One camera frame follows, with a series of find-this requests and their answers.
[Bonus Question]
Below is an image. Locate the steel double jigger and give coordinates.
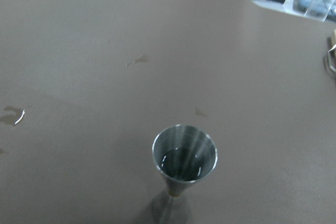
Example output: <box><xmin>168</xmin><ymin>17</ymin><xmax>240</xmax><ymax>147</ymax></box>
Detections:
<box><xmin>137</xmin><ymin>124</ymin><xmax>218</xmax><ymax>223</ymax></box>

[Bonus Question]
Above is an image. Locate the bamboo cutting board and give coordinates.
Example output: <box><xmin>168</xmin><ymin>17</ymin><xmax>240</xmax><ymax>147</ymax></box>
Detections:
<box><xmin>323</xmin><ymin>29</ymin><xmax>335</xmax><ymax>80</ymax></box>

